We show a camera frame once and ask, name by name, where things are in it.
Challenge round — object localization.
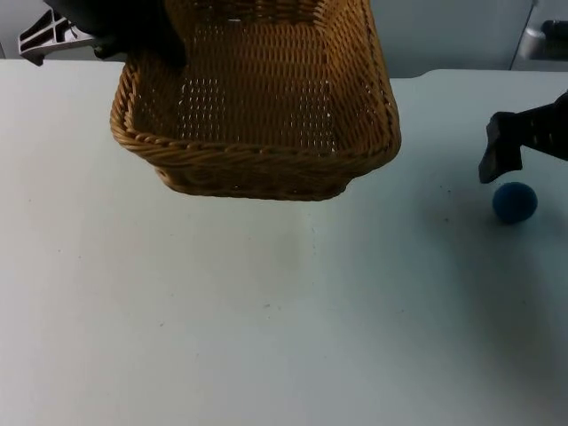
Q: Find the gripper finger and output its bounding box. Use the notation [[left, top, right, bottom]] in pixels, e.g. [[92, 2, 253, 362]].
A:
[[477, 112, 525, 185], [509, 90, 568, 162]]

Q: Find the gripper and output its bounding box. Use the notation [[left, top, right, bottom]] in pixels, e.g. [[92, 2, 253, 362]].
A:
[[43, 0, 188, 70]]

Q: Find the brown wicker basket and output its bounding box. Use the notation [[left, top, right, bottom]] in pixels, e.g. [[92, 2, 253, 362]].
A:
[[109, 0, 403, 201]]

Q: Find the blue ball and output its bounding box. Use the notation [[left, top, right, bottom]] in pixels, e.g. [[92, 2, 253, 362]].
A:
[[492, 181, 539, 225]]

